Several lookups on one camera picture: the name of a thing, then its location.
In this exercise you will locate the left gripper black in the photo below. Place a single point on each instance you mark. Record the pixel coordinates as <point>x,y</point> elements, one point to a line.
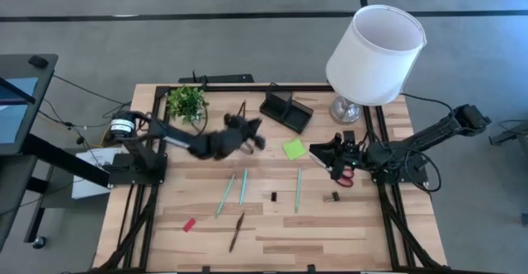
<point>218,144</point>

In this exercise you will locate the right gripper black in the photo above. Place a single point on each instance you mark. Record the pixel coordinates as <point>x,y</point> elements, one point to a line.
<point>348,154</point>

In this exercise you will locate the green sticky note pad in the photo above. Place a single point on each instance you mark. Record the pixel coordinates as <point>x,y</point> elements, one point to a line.
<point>294,149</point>

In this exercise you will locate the black mesh desk organizer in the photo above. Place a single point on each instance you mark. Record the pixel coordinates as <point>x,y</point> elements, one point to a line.
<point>288,115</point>

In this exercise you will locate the black binder clip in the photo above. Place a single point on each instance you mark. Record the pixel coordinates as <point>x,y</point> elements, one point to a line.
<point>274,196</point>
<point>336,196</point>

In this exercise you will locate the teal pen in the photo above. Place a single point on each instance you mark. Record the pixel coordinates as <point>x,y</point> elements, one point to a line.
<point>224,196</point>
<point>243,186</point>
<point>298,189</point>

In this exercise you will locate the brown pen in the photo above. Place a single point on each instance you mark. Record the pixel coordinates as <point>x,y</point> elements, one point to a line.
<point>236,232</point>

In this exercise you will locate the red eraser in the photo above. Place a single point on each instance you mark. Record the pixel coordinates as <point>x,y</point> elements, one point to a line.
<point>189,225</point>

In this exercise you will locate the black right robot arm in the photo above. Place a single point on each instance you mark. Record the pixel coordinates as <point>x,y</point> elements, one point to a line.
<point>429,135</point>

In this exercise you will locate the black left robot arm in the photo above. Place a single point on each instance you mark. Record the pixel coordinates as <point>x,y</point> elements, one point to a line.
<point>165,133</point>

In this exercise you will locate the green potted plant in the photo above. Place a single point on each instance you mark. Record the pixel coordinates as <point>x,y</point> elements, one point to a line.
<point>186,104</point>

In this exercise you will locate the white shade table lamp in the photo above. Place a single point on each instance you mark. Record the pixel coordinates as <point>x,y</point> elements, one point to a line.
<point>371,72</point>

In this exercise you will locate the white paper sheet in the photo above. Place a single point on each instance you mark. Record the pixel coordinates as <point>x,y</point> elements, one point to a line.
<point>88,189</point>

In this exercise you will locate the black stand leg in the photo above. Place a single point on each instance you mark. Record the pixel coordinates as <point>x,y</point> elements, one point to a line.
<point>511,133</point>

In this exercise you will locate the black side desk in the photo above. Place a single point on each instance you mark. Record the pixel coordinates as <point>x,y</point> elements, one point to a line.
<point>45,100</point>

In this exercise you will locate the black caster wheel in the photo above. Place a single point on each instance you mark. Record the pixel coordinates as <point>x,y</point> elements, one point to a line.
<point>39,242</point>

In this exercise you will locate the monitor screen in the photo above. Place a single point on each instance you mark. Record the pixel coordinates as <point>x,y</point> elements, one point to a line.
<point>12,121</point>

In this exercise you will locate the black aluminium table frame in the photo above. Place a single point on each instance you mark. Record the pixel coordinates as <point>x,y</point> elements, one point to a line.
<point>297,88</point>

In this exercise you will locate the black bar mount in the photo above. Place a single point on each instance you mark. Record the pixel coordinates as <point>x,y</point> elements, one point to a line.
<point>227,78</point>

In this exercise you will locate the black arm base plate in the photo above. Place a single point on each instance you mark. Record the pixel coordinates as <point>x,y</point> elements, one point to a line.
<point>158,179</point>
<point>422,175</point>

